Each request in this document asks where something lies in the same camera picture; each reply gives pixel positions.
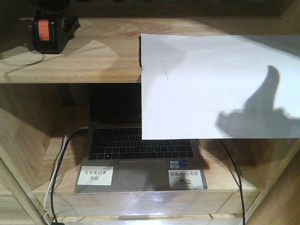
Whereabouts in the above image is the white paper sheet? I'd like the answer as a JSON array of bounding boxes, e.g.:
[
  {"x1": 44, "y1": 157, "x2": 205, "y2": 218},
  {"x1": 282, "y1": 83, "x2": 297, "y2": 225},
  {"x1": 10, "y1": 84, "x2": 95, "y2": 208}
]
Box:
[{"x1": 141, "y1": 34, "x2": 300, "y2": 139}]

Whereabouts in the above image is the grey laptop with black keyboard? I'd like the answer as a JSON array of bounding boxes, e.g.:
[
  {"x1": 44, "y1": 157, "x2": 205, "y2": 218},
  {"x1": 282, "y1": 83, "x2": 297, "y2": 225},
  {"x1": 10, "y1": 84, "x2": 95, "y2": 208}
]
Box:
[{"x1": 75, "y1": 83, "x2": 207, "y2": 194}]

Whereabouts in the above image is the right white label sticker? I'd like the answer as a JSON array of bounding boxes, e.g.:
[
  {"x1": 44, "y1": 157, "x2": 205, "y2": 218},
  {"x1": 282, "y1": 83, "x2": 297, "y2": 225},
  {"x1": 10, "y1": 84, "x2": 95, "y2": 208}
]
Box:
[{"x1": 168, "y1": 170, "x2": 204, "y2": 190}]

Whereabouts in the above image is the white label sticker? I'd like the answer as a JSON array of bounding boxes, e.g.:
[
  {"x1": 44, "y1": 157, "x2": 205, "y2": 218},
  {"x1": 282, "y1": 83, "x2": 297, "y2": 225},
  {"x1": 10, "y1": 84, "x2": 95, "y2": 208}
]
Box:
[
  {"x1": 77, "y1": 166, "x2": 113, "y2": 186},
  {"x1": 168, "y1": 170, "x2": 204, "y2": 190}
]

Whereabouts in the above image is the left white label sticker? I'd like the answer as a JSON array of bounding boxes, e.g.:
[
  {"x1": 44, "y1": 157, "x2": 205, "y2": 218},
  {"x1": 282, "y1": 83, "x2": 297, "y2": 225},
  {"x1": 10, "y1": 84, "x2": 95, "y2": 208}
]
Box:
[{"x1": 77, "y1": 166, "x2": 113, "y2": 186}]

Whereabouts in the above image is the wooden shelf unit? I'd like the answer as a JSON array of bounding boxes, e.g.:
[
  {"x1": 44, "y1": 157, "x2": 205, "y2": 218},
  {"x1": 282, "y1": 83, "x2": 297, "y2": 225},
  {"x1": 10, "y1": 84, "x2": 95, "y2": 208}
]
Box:
[{"x1": 0, "y1": 0, "x2": 300, "y2": 225}]

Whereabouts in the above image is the cream pole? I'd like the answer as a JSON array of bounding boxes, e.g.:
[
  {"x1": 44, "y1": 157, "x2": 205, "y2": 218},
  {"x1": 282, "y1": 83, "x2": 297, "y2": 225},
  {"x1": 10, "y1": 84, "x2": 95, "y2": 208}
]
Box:
[{"x1": 0, "y1": 144, "x2": 46, "y2": 225}]

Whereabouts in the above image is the black cable left of laptop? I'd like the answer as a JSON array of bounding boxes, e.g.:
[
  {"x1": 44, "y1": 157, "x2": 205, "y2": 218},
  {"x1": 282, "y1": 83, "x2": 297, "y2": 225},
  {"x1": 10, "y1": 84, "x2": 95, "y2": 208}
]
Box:
[{"x1": 49, "y1": 127, "x2": 89, "y2": 223}]

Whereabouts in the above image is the white cable left of laptop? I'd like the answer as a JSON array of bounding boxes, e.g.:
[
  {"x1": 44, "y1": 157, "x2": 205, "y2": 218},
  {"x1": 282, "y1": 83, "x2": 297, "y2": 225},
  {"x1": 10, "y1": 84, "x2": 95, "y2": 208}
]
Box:
[{"x1": 44, "y1": 126, "x2": 89, "y2": 225}]

